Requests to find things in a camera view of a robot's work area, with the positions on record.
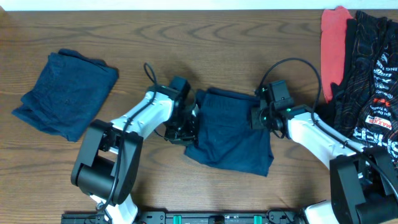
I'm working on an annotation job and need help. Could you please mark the dark navy shorts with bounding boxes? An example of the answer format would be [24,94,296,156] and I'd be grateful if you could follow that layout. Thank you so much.
[184,88,274,177]

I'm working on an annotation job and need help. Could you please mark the navy blue garment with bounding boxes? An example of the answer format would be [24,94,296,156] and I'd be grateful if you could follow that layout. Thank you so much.
[12,49,119,142]

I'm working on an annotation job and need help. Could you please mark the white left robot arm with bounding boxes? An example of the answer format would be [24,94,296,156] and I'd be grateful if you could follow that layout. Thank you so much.
[62,84,197,223]

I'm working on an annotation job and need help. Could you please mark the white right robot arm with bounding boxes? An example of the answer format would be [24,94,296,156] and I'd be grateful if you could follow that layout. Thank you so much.
[250,105,397,223]

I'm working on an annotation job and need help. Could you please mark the black printed garment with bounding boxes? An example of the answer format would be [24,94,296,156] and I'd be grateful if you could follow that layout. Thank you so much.
[318,11,397,167]

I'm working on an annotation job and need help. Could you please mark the red orange cloth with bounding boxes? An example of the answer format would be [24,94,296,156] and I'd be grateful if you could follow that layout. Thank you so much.
[321,6,353,103]

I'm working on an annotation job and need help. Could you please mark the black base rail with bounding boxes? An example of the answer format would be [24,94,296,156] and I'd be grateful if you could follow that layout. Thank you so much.
[60,208,307,224]

